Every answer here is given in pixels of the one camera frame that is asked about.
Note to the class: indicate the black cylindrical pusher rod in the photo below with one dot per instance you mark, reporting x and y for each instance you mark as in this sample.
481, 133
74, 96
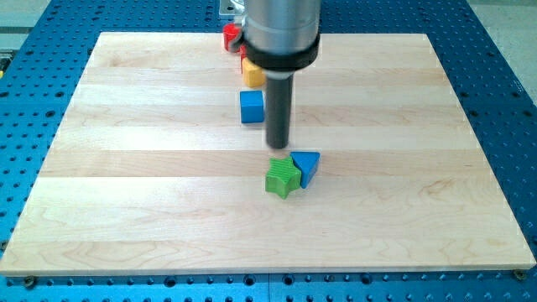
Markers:
279, 92

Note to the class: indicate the blue triangle block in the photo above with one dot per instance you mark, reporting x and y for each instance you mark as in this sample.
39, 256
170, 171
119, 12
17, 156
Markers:
307, 162

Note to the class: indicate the green star block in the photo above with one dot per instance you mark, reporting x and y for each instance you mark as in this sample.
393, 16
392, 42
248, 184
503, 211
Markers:
282, 177

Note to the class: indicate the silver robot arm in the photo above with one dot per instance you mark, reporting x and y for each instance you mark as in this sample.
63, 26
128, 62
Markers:
281, 37

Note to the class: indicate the light wooden board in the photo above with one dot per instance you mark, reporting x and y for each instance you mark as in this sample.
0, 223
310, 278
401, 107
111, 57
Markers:
152, 172

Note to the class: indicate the blue cube block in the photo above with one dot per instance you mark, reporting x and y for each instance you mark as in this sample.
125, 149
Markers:
251, 106

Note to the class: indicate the red block behind yellow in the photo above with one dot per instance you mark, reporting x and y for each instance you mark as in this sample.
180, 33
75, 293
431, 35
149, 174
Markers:
243, 54

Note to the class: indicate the red cylinder block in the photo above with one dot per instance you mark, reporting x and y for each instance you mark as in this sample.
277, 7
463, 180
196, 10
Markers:
231, 34

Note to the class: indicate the silver metal bracket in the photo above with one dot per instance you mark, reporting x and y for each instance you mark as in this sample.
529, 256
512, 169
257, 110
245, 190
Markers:
231, 7

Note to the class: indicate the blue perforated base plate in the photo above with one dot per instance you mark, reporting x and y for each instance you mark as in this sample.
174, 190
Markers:
43, 74

